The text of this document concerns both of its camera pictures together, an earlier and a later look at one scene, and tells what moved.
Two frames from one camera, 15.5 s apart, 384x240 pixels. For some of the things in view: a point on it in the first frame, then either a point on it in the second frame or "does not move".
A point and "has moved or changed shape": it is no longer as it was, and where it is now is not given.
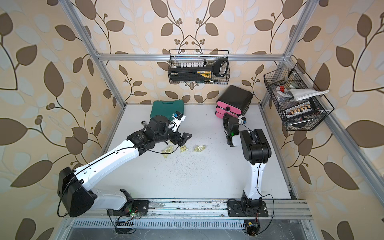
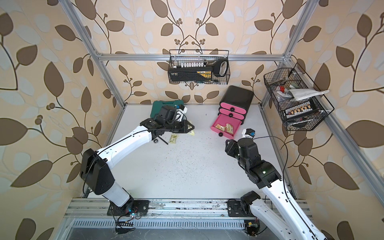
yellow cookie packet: [167, 150] → [192, 132]
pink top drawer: [230, 107] has moved or changed shape
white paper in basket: [299, 94] does not move
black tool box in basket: [190, 74] does not move
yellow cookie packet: [183, 148] → [222, 128]
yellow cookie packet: [199, 148] has moved or changed shape
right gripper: [227, 118] → [231, 147]
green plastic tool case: [158, 108] does not move
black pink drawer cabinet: [234, 101] has moved or changed shape
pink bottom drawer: [219, 115] has moved or changed shape
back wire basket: [199, 67] does not move
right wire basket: [299, 103] does not move
